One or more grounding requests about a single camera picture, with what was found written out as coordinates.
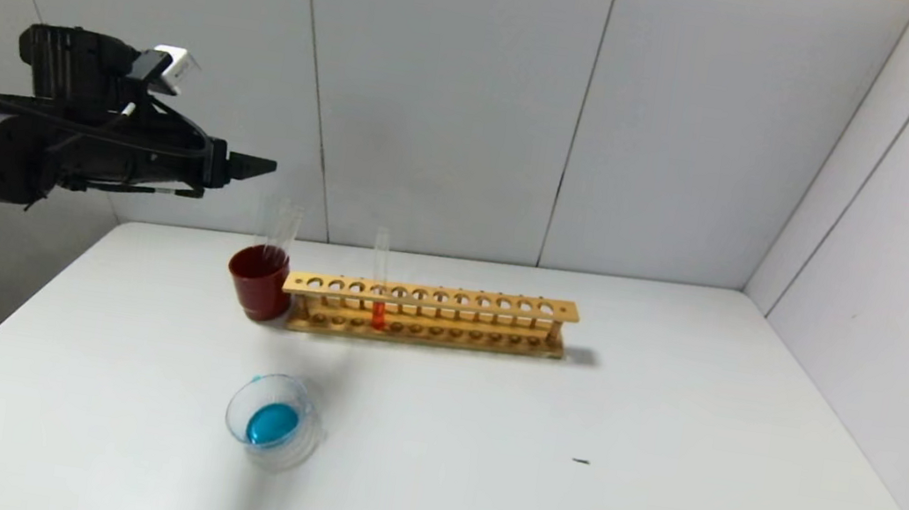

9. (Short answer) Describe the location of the test tube with red pigment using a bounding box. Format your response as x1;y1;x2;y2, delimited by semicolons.
362;226;400;332

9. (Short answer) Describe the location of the wooden test tube rack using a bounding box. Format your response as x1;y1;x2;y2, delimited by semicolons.
278;262;582;370

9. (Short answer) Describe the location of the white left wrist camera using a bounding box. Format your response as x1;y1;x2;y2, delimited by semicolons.
126;41;205;101

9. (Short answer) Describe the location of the red plastic cup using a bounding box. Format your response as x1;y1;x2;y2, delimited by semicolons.
222;240;299;328

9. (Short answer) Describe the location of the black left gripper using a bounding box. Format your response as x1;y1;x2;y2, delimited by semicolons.
131;126;280;203

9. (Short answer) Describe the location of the clear glass dish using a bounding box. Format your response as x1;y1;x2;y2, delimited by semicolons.
219;367;333;477

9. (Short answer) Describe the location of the empty glass test tube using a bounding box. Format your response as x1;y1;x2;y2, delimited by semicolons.
255;193;290;255

